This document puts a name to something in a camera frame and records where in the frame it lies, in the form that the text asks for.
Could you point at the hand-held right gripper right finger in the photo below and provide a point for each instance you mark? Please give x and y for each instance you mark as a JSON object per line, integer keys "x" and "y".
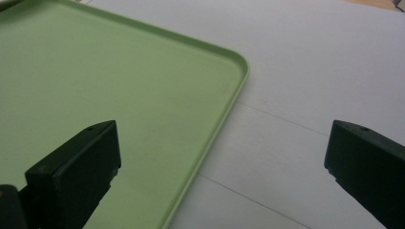
{"x": 366, "y": 165}

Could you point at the light green plastic tray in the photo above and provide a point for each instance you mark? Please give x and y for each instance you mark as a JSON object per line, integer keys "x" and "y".
{"x": 127, "y": 95}

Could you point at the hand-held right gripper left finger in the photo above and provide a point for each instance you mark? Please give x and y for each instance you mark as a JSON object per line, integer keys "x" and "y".
{"x": 73, "y": 171}

